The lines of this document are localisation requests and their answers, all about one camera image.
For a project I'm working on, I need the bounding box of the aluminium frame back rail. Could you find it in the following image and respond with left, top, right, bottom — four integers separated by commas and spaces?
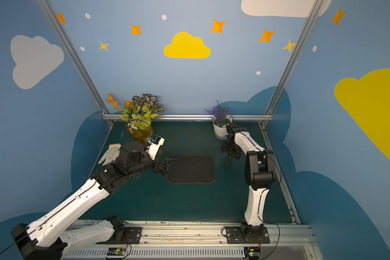
102, 114, 273, 121

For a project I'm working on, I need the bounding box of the cleaver knife black handle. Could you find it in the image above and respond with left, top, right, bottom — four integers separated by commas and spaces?
225, 156, 232, 166

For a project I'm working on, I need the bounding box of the small circuit board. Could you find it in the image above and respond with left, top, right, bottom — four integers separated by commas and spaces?
244, 247, 261, 260
106, 248, 126, 258

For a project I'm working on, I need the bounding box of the right small circuit board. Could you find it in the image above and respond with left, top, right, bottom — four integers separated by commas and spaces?
244, 247, 261, 260

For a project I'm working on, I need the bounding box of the aluminium front rail platform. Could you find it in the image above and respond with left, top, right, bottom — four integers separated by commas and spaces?
64, 220, 323, 260

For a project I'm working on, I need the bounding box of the black cutting board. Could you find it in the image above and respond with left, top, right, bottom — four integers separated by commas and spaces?
164, 154, 216, 184

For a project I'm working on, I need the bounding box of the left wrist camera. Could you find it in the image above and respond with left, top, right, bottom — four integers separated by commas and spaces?
146, 135, 165, 160

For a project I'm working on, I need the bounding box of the white work glove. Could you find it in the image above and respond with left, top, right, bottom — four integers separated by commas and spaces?
98, 144, 121, 166

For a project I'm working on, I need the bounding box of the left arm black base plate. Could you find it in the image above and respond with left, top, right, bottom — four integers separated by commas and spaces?
97, 226, 142, 245

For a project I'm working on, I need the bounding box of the left small circuit board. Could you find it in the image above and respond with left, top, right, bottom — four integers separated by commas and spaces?
106, 248, 126, 258

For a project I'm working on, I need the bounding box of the green plant in amber vase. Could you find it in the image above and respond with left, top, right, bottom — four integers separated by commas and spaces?
106, 94, 165, 145

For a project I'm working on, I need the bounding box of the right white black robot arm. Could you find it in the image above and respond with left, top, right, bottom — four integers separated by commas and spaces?
221, 122, 277, 244

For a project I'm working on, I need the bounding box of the lavender plant in white pot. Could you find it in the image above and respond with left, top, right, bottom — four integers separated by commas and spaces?
205, 101, 232, 140

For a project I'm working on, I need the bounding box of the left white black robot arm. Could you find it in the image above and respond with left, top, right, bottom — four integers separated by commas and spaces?
11, 139, 176, 260

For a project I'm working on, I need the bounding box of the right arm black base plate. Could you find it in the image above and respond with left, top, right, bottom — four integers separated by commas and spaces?
221, 225, 270, 244

